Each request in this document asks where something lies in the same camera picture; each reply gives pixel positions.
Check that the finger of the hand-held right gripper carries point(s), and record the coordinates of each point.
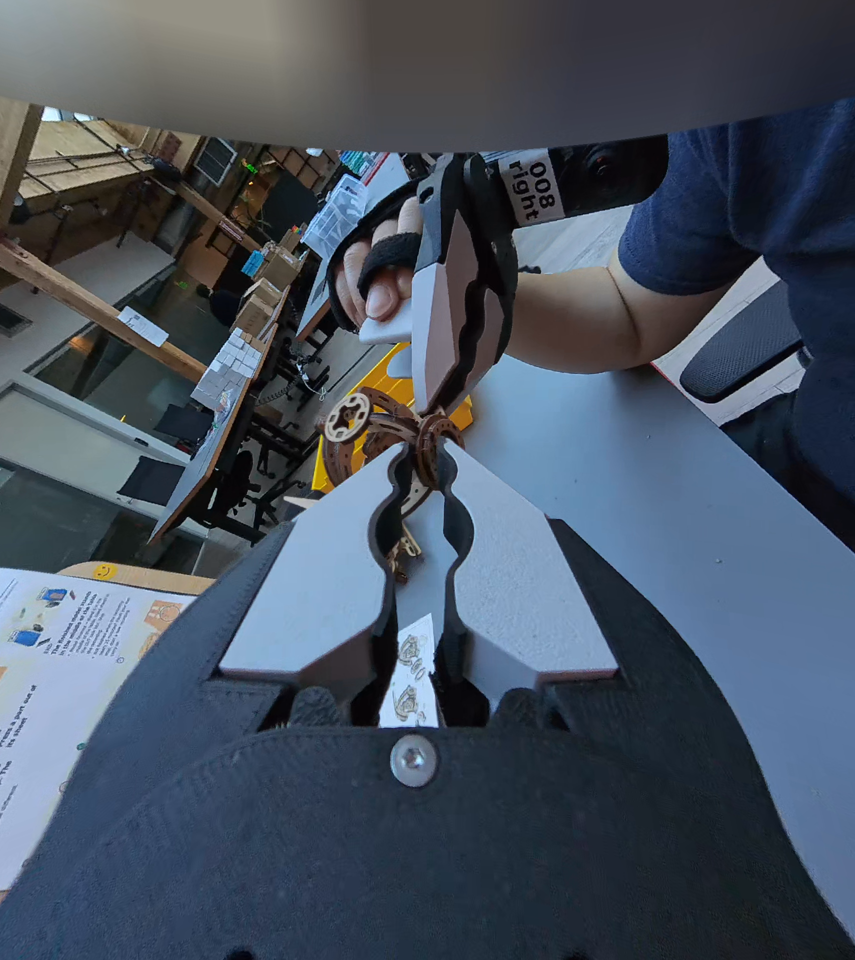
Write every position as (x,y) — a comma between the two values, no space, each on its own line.
(439,330)
(493,330)

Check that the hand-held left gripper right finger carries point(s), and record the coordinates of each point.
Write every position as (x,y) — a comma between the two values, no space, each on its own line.
(532,600)

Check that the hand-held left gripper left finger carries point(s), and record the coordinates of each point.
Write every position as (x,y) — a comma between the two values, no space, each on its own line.
(307,600)

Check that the small wooden model assembly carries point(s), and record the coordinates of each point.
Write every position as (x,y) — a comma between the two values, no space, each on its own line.
(345,424)

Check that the person's right forearm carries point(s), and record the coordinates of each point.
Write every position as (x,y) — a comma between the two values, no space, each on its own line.
(592,322)

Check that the large wooden model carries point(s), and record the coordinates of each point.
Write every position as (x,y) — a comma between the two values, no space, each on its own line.
(401,555)

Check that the person's right hand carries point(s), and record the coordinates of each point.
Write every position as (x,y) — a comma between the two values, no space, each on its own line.
(382,292)

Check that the yellow plastic bin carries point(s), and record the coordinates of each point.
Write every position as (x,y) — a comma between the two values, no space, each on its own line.
(386,371)

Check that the open instruction booklet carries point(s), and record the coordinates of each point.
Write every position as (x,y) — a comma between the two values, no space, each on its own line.
(409,675)

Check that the grey desk with wooden edge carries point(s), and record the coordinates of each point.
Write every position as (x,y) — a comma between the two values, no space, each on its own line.
(202,465)
(315,292)

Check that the cardboard box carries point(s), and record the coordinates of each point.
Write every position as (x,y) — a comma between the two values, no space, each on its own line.
(281,262)
(251,307)

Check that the black office chair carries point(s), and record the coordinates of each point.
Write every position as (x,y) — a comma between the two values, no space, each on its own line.
(184,424)
(742,345)
(150,480)

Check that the stack of white boxes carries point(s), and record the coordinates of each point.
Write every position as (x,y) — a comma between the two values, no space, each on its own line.
(229,367)

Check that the person's dark trousers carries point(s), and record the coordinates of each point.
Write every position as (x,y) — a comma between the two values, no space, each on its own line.
(772,450)

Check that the paper notice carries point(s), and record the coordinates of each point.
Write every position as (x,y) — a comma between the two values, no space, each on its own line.
(142,326)

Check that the wall vent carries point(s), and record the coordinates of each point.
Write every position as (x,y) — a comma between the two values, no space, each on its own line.
(214,161)

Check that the wooden post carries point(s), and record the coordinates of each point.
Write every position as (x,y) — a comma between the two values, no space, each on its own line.
(97,307)

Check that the small wall grille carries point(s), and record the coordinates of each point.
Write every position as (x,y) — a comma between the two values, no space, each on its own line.
(4,315)

